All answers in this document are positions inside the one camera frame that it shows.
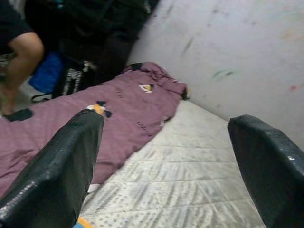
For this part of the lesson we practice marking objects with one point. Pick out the person in black shorts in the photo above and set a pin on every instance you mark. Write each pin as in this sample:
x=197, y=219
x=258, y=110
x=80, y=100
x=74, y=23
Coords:
x=21, y=59

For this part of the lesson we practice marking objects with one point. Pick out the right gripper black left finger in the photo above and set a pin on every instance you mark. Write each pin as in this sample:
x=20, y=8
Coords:
x=54, y=178

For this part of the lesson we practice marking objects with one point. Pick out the large black bag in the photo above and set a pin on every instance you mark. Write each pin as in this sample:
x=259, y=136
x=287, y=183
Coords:
x=95, y=28

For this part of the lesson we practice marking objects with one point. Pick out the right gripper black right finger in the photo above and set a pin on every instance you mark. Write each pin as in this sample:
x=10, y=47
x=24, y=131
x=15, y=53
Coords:
x=275, y=178

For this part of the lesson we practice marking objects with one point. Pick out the yellow blue children's book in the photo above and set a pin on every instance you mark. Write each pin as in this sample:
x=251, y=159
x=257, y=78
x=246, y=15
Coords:
x=84, y=223

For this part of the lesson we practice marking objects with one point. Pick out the black flat object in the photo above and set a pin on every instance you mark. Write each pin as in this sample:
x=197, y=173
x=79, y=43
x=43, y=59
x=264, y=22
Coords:
x=19, y=115

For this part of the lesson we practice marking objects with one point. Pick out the purple cartoon print blanket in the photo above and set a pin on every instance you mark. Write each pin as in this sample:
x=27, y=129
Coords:
x=130, y=114

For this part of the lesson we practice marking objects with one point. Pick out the blue bag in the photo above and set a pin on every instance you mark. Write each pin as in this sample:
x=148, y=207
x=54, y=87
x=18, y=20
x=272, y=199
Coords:
x=47, y=71

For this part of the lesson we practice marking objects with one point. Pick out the black white striped bag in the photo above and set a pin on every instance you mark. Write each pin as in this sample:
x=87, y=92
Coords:
x=71, y=80

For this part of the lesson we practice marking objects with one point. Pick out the white quilted mattress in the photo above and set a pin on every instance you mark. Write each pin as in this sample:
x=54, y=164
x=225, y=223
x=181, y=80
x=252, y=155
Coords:
x=178, y=178

